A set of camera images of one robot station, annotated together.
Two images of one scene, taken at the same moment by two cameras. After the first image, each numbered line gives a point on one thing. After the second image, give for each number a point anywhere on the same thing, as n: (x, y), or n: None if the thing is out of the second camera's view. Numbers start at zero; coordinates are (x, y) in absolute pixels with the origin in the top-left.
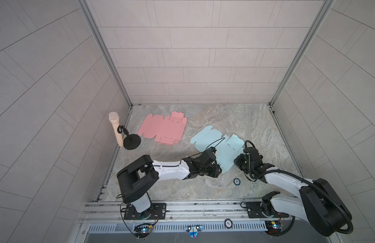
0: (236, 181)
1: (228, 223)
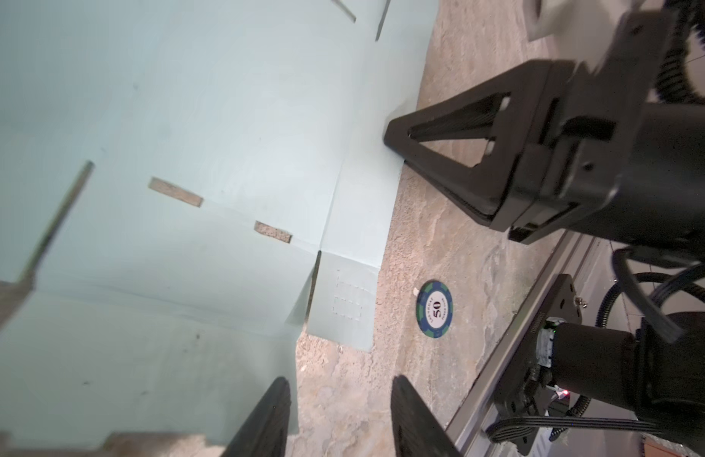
0: (434, 308)
1: None
